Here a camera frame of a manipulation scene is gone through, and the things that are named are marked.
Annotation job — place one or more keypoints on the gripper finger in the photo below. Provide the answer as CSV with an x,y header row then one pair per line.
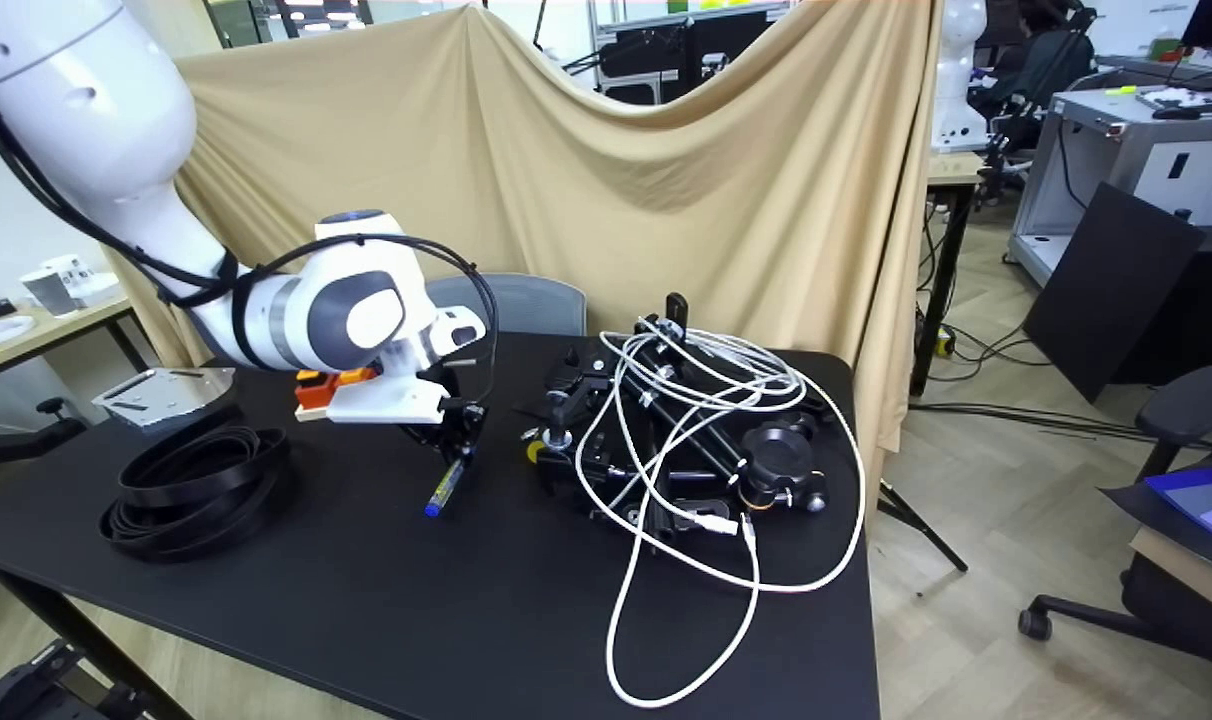
x,y
458,452

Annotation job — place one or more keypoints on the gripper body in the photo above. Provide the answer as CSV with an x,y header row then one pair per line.
x,y
446,410

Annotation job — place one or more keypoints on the blue and yellow marker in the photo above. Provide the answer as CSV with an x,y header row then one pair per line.
x,y
446,488

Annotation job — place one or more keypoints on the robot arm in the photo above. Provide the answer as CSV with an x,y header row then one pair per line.
x,y
76,110

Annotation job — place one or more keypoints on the grey chair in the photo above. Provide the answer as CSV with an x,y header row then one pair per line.
x,y
526,302

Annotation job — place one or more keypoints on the silver metal plate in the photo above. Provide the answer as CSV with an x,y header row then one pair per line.
x,y
161,392

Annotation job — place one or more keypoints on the beige cloth backdrop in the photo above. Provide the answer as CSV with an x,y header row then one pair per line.
x,y
666,220

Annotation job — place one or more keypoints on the black folded tripod gear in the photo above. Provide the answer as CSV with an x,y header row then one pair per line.
x,y
776,455

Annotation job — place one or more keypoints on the stack of white boxes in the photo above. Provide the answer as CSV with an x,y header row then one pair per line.
x,y
66,283

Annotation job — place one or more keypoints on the wooden side desk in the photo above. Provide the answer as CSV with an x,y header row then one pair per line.
x,y
36,340

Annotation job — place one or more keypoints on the stand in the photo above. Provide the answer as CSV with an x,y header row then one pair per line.
x,y
916,520

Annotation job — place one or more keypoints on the wooden table with black legs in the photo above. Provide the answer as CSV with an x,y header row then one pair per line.
x,y
951,200

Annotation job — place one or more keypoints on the white robot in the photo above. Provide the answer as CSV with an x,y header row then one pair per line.
x,y
958,80

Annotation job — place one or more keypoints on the black flat panel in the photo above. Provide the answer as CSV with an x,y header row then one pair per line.
x,y
1106,290

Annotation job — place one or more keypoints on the grey metal cabinet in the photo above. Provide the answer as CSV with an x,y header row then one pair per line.
x,y
1096,150

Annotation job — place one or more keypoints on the black office chair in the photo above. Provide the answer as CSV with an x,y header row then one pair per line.
x,y
1176,500

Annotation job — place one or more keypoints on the blue folder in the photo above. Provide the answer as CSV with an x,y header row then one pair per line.
x,y
1201,495

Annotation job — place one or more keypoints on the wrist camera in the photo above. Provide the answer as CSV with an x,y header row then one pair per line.
x,y
381,400

